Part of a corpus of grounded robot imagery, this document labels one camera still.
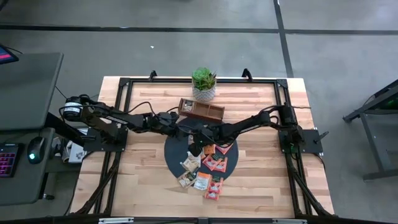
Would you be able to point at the desk monitor screen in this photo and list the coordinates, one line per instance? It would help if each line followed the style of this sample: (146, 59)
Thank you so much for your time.
(6, 56)

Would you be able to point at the wooden three-compartment tray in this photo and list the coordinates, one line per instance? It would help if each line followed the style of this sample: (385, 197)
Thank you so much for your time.
(205, 111)

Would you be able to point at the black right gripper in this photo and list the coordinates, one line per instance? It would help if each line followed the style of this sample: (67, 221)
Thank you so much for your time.
(208, 137)

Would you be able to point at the black computer mouse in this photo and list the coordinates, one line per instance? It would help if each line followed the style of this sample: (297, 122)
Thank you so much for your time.
(35, 149)

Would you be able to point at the succulent in white patterned pot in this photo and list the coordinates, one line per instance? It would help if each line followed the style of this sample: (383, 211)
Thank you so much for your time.
(203, 84)

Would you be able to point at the backlit black keyboard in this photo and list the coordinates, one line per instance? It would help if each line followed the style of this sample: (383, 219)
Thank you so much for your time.
(7, 160)

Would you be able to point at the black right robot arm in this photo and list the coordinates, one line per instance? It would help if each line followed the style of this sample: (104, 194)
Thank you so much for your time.
(248, 123)

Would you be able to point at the round dark blue woven placemat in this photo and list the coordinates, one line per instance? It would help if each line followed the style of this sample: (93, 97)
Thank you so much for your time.
(175, 152)

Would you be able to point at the grey office desk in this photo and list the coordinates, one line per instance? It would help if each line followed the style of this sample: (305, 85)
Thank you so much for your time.
(28, 90)

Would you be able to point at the red Ahmad peach tea packet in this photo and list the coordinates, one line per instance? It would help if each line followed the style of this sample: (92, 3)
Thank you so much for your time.
(211, 196)
(215, 186)
(221, 165)
(224, 150)
(210, 161)

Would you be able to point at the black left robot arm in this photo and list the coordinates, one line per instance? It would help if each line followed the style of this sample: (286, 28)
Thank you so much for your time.
(102, 115)

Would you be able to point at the black metal desk frame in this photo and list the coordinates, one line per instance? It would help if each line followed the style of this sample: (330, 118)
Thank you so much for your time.
(370, 130)

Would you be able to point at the silver metal bracket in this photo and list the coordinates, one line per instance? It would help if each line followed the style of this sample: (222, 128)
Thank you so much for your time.
(289, 221)
(115, 220)

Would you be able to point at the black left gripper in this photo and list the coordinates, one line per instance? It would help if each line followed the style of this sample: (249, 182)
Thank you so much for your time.
(169, 123)

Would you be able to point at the black aluminium table frame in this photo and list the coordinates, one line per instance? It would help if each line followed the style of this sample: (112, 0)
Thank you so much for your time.
(155, 80)

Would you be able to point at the white paper bundle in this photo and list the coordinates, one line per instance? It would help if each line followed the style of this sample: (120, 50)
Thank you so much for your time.
(74, 153)

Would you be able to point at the brown Ahmad tea packet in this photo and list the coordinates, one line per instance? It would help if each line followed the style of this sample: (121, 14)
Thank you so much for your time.
(186, 180)
(189, 167)
(187, 106)

